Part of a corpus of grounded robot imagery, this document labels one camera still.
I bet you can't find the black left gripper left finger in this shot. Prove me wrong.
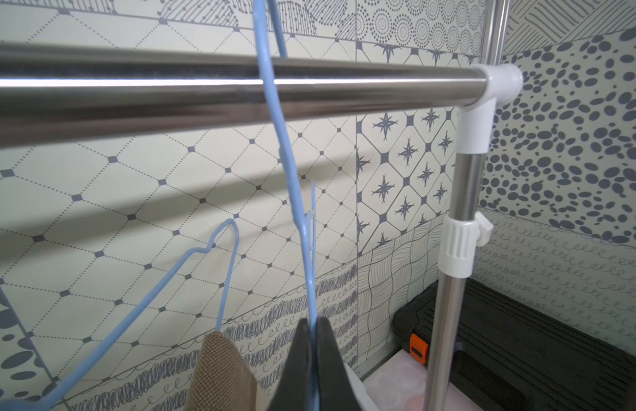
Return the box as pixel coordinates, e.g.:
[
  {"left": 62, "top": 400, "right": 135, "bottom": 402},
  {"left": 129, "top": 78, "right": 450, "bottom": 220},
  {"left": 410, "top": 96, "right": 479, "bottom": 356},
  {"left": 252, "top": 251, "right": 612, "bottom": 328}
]
[{"left": 267, "top": 319, "right": 313, "bottom": 411}]

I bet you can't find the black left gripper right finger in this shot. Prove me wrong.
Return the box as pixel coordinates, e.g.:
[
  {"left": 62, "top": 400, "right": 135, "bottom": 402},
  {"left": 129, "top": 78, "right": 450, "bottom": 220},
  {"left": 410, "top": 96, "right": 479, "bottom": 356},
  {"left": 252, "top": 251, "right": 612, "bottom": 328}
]
[{"left": 316, "top": 317, "right": 361, "bottom": 411}]

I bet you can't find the brown plaid scarf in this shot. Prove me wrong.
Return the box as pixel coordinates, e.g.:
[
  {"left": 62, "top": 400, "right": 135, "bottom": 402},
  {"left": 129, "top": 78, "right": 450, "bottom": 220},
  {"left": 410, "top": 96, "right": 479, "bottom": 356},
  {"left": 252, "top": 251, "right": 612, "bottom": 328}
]
[{"left": 186, "top": 332, "right": 258, "bottom": 411}]

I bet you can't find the blue wire hanger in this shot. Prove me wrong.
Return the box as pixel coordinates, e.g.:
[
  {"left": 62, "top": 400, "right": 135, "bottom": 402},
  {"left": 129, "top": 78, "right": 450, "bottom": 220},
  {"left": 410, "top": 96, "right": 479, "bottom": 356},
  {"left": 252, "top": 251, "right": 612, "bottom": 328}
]
[
  {"left": 266, "top": 0, "right": 288, "bottom": 58},
  {"left": 0, "top": 1, "right": 318, "bottom": 410}
]

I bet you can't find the pink floral table mat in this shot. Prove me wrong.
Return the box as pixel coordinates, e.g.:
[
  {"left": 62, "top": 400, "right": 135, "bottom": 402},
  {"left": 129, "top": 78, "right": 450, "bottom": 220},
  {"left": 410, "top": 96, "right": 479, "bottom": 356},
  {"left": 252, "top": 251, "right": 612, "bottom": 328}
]
[{"left": 348, "top": 348, "right": 483, "bottom": 411}]

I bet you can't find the black plastic tool case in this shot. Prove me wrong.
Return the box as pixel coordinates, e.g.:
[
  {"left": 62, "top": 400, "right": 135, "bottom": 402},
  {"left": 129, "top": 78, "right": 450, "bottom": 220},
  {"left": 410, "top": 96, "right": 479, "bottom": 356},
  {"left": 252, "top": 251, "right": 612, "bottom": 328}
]
[{"left": 392, "top": 276, "right": 636, "bottom": 411}]

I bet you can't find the white steel clothes rack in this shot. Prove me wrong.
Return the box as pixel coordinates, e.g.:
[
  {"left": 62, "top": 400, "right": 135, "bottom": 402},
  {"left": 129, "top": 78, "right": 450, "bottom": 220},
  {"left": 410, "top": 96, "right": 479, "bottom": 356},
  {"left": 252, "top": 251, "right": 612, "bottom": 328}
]
[{"left": 0, "top": 1, "right": 523, "bottom": 410}]

